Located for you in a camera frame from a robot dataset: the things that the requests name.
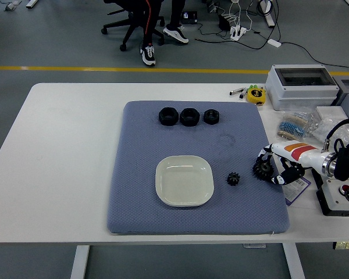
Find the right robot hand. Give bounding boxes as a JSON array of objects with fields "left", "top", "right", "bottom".
[{"left": 254, "top": 141, "right": 328, "bottom": 186}]

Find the large black gear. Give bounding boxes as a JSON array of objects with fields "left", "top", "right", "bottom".
[{"left": 252, "top": 161, "right": 276, "bottom": 183}]

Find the small black gear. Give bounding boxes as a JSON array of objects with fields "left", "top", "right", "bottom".
[{"left": 226, "top": 171, "right": 241, "bottom": 187}]

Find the flat white box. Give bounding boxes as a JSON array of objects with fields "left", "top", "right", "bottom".
[{"left": 316, "top": 106, "right": 349, "bottom": 124}]

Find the push button control box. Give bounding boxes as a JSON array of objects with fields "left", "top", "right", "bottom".
[{"left": 311, "top": 168, "right": 349, "bottom": 217}]

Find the small black hex nut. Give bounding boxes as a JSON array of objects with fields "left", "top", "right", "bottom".
[{"left": 203, "top": 109, "right": 221, "bottom": 126}]

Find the large black hex nut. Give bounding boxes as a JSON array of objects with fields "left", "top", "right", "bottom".
[
  {"left": 158, "top": 106, "right": 180, "bottom": 127},
  {"left": 179, "top": 108, "right": 201, "bottom": 127}
]

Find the blue resistor strip bundle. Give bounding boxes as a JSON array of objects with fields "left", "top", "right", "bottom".
[{"left": 276, "top": 113, "right": 309, "bottom": 144}]

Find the clear bag of parts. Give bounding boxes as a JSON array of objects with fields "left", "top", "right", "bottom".
[{"left": 309, "top": 116, "right": 349, "bottom": 146}]

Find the purple-edged barcode card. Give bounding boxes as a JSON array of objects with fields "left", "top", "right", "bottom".
[{"left": 283, "top": 177, "right": 312, "bottom": 207}]

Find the yellow tape measure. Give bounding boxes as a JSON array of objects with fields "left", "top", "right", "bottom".
[{"left": 246, "top": 88, "right": 267, "bottom": 106}]

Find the white table leg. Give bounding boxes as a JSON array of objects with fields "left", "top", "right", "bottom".
[
  {"left": 70, "top": 245, "right": 91, "bottom": 279},
  {"left": 282, "top": 242, "right": 306, "bottom": 279}
]

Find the white square plate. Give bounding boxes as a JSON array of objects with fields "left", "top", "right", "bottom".
[{"left": 155, "top": 155, "right": 215, "bottom": 208}]

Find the white power strip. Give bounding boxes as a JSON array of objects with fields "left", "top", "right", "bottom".
[{"left": 229, "top": 25, "right": 248, "bottom": 41}]

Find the white desk leg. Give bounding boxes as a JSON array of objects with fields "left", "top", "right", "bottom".
[{"left": 257, "top": 0, "right": 276, "bottom": 29}]

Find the black power brick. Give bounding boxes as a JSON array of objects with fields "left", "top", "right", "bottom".
[{"left": 218, "top": 13, "right": 231, "bottom": 30}]

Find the blue-grey quilted mat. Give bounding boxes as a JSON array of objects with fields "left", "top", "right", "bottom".
[{"left": 106, "top": 100, "right": 291, "bottom": 235}]

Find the black device with screen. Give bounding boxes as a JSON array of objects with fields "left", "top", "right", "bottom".
[{"left": 181, "top": 10, "right": 198, "bottom": 24}]

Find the seated person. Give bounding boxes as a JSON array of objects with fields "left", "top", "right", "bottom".
[{"left": 138, "top": 0, "right": 190, "bottom": 67}]

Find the black office chair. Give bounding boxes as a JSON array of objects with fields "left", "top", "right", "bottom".
[{"left": 101, "top": 0, "right": 166, "bottom": 52}]

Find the grey electrical enclosure box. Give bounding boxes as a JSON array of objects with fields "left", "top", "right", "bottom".
[{"left": 264, "top": 64, "right": 340, "bottom": 112}]

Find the long black floor cable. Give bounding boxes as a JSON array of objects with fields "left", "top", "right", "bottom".
[{"left": 280, "top": 41, "right": 349, "bottom": 72}]

